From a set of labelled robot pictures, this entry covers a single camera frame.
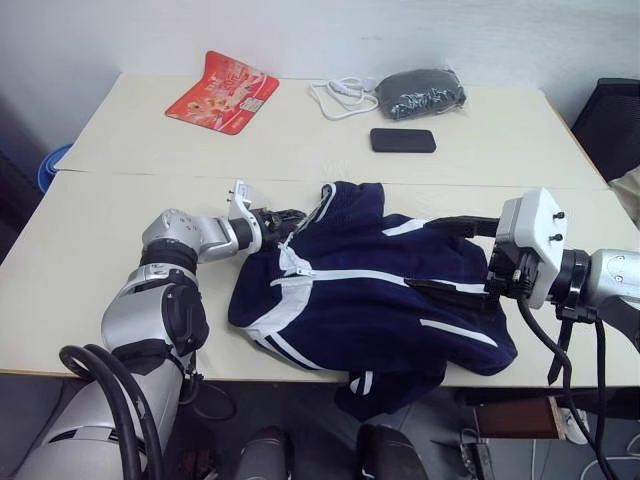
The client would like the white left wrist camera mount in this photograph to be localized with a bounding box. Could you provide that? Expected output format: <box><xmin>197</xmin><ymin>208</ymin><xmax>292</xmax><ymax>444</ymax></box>
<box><xmin>224</xmin><ymin>178</ymin><xmax>265</xmax><ymax>254</ymax></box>

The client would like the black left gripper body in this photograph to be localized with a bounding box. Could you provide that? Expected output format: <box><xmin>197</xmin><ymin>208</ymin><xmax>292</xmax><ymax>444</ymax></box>
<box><xmin>254</xmin><ymin>207</ymin><xmax>284</xmax><ymax>247</ymax></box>

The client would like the black dark rounded shape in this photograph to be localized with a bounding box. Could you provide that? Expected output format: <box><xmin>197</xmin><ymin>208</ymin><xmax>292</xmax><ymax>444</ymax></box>
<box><xmin>356</xmin><ymin>422</ymin><xmax>427</xmax><ymax>480</ymax></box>

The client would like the red snack packet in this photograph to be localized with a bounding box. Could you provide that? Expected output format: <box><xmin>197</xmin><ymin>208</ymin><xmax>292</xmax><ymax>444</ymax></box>
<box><xmin>164</xmin><ymin>49</ymin><xmax>281</xmax><ymax>137</ymax></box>

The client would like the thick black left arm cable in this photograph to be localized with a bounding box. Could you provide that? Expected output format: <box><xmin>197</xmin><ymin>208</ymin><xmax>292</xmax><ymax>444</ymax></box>
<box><xmin>58</xmin><ymin>343</ymin><xmax>167</xmax><ymax>480</ymax></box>

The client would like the white cable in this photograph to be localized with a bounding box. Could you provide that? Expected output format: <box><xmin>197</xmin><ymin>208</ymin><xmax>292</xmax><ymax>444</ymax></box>
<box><xmin>308</xmin><ymin>76</ymin><xmax>382</xmax><ymax>122</ymax></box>

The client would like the navy jacket with white stripes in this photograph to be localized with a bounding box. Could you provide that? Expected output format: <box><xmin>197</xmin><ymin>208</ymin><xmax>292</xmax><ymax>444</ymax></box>
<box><xmin>227</xmin><ymin>180</ymin><xmax>519</xmax><ymax>419</ymax></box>

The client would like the beige cushion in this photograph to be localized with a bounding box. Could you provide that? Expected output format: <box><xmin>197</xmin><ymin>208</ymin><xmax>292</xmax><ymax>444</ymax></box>
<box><xmin>606</xmin><ymin>166</ymin><xmax>640</xmax><ymax>224</ymax></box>

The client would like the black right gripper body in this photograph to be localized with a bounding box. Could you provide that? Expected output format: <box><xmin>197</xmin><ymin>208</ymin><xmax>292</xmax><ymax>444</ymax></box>
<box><xmin>483</xmin><ymin>238</ymin><xmax>541</xmax><ymax>302</ymax></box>

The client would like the thin black wire loop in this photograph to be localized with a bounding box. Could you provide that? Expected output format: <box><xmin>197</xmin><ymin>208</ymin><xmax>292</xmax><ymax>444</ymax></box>
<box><xmin>179</xmin><ymin>370</ymin><xmax>237</xmax><ymax>422</ymax></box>

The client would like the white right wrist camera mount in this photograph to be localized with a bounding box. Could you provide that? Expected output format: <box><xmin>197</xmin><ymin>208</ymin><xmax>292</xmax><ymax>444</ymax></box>
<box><xmin>492</xmin><ymin>187</ymin><xmax>569</xmax><ymax>310</ymax></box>

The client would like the black chair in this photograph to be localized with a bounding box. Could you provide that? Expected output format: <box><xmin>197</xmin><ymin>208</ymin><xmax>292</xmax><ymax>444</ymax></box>
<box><xmin>570</xmin><ymin>77</ymin><xmax>640</xmax><ymax>184</ymax></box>

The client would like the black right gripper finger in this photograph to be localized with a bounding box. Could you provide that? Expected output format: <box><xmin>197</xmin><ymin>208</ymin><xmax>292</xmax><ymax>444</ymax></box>
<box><xmin>433</xmin><ymin>214</ymin><xmax>502</xmax><ymax>241</ymax></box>
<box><xmin>405</xmin><ymin>277</ymin><xmax>494</xmax><ymax>304</ymax></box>

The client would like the white shoe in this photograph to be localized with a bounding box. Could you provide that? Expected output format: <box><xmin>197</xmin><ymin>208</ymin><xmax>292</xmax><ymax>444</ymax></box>
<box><xmin>554</xmin><ymin>398</ymin><xmax>590</xmax><ymax>445</ymax></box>

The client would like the black mesh pouch in bag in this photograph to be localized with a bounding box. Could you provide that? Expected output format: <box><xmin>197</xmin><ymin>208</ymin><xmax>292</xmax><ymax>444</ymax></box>
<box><xmin>373</xmin><ymin>68</ymin><xmax>469</xmax><ymax>123</ymax></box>

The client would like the blue bucket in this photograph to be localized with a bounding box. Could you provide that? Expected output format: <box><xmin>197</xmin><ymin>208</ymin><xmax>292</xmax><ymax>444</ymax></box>
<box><xmin>37</xmin><ymin>142</ymin><xmax>76</xmax><ymax>194</ymax></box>

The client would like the black rectangular phone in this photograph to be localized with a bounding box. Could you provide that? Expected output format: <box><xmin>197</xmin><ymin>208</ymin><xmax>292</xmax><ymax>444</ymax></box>
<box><xmin>369</xmin><ymin>127</ymin><xmax>438</xmax><ymax>155</ymax></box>

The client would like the brown wooden box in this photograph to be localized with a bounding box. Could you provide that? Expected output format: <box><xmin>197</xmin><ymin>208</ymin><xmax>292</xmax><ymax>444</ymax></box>
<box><xmin>473</xmin><ymin>396</ymin><xmax>560</xmax><ymax>442</ymax></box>

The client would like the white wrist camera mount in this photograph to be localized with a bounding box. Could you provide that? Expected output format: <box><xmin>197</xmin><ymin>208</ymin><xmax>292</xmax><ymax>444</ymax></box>
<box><xmin>224</xmin><ymin>178</ymin><xmax>265</xmax><ymax>254</ymax></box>
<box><xmin>492</xmin><ymin>187</ymin><xmax>569</xmax><ymax>310</ymax></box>

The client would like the grey dark rounded shape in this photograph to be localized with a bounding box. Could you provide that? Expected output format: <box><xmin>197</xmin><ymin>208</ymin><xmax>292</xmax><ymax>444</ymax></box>
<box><xmin>238</xmin><ymin>424</ymin><xmax>302</xmax><ymax>480</ymax></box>

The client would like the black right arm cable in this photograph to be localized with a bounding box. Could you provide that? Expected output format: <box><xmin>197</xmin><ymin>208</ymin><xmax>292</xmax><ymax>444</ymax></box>
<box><xmin>516</xmin><ymin>294</ymin><xmax>624</xmax><ymax>480</ymax></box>

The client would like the black floor device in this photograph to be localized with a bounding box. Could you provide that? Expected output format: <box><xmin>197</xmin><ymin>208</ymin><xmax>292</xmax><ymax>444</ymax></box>
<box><xmin>458</xmin><ymin>427</ymin><xmax>497</xmax><ymax>480</ymax></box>

